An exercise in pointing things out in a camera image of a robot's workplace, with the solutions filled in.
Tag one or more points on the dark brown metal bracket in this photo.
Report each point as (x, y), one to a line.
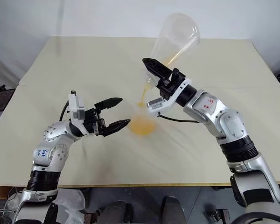
(92, 217)
(217, 217)

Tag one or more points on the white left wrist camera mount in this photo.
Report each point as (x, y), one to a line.
(78, 108)

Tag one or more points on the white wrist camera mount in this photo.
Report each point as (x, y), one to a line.
(168, 103)
(78, 108)

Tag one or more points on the black mesh rack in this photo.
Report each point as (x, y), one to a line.
(2, 100)

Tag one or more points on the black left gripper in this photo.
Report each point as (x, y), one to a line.
(94, 121)

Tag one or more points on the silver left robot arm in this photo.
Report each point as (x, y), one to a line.
(53, 133)

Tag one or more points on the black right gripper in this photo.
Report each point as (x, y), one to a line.
(169, 87)

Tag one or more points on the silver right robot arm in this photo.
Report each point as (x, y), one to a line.
(231, 121)

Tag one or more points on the white plastic bag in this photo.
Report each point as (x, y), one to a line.
(72, 203)

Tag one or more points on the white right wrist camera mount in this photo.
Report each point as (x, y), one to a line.
(168, 103)

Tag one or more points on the large clear plastic cup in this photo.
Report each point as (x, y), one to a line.
(175, 35)

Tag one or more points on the dark rounded shape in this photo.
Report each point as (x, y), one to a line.
(175, 211)
(116, 213)

